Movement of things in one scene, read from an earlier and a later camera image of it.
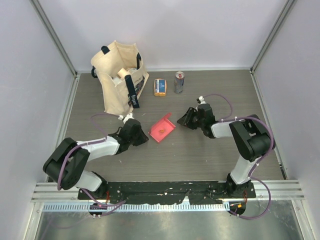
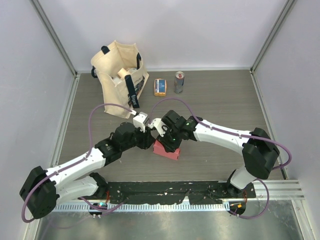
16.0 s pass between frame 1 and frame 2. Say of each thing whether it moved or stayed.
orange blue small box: stayed
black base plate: stayed
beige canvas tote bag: stayed
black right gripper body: moved
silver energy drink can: stayed
